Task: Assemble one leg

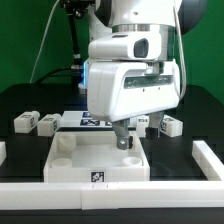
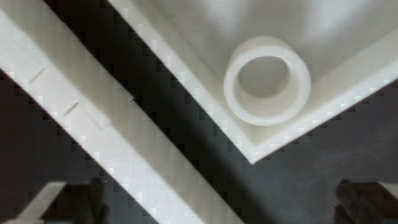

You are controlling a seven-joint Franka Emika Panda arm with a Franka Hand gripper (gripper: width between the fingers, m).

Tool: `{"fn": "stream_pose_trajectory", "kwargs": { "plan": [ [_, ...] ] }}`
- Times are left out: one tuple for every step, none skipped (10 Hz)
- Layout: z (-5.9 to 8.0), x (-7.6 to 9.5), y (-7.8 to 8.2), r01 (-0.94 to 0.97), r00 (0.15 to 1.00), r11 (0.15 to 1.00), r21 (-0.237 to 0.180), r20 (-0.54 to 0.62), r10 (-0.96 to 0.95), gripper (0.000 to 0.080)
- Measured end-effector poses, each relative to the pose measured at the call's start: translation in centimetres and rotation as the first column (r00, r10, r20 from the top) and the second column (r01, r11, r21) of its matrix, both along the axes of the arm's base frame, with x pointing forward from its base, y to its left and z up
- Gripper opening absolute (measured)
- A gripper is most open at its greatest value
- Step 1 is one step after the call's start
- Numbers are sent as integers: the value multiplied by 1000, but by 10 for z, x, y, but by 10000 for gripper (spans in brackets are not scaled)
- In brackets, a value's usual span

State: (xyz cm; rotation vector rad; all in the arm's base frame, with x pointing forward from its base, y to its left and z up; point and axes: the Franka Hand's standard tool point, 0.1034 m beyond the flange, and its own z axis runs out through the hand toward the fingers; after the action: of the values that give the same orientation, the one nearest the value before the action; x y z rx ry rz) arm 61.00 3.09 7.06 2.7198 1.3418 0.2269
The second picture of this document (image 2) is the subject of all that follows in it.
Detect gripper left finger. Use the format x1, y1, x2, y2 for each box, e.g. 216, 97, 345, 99
0, 180, 107, 224

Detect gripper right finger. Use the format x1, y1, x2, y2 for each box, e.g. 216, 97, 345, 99
335, 179, 398, 224

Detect white square tabletop part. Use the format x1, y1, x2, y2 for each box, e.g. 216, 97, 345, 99
111, 0, 398, 161

